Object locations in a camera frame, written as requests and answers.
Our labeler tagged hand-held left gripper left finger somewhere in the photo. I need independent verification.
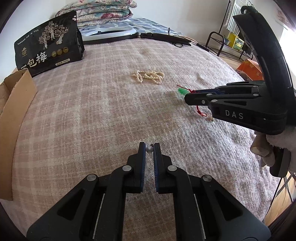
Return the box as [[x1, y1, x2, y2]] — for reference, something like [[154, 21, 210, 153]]
[[26, 142, 147, 241]]

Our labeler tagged black metal clothes rack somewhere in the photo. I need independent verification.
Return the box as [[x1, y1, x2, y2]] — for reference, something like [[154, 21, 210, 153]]
[[205, 0, 255, 61]]

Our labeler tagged blue patterned bed sheet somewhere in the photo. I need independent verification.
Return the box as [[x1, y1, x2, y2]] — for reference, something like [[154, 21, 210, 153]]
[[77, 17, 181, 37]]

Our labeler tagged striped hanging towel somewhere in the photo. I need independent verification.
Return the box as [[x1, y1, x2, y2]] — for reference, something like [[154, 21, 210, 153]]
[[225, 0, 245, 33]]

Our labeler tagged green pendant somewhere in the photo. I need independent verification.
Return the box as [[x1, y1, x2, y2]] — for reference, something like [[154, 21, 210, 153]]
[[177, 85, 208, 117]]

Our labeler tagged white ring light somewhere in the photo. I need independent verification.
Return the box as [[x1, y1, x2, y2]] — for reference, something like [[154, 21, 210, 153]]
[[80, 25, 139, 44]]

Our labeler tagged wall poster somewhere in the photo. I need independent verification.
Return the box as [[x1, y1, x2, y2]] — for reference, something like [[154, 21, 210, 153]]
[[276, 5, 292, 30]]

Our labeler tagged person's right hand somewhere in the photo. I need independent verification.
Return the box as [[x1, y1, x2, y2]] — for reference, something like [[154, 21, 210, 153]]
[[250, 126, 296, 167]]

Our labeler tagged black ring light handle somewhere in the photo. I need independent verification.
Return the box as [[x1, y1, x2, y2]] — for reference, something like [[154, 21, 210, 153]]
[[140, 32, 192, 47]]

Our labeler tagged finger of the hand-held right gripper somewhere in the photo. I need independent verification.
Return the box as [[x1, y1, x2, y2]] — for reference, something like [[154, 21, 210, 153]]
[[193, 81, 266, 93], [184, 87, 266, 106]]

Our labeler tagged yellow box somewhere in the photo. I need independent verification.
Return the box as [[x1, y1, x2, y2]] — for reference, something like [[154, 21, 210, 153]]
[[228, 32, 244, 51]]

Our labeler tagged orange box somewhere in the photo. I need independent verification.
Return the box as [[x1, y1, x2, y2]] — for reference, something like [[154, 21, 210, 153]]
[[236, 59, 264, 80]]

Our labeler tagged brown cardboard box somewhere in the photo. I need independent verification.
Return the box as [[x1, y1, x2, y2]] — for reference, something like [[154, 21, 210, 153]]
[[0, 68, 38, 201]]

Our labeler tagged pink plaid blanket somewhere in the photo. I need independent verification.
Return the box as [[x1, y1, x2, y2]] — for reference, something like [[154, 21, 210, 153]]
[[0, 35, 284, 241]]

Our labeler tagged white pearl necklace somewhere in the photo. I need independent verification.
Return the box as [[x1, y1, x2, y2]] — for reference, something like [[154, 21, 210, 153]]
[[133, 68, 165, 84]]

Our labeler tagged black cable with remote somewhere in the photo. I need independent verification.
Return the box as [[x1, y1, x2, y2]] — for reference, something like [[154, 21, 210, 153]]
[[168, 28, 210, 52]]

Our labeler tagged folded floral quilt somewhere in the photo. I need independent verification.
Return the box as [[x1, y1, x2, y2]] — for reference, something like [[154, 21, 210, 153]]
[[55, 0, 137, 29]]

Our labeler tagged black snack bag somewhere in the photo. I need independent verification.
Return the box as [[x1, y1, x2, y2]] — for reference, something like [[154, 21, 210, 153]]
[[14, 10, 85, 77]]

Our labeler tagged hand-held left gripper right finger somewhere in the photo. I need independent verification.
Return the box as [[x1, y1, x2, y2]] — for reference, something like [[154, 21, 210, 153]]
[[153, 142, 271, 241]]

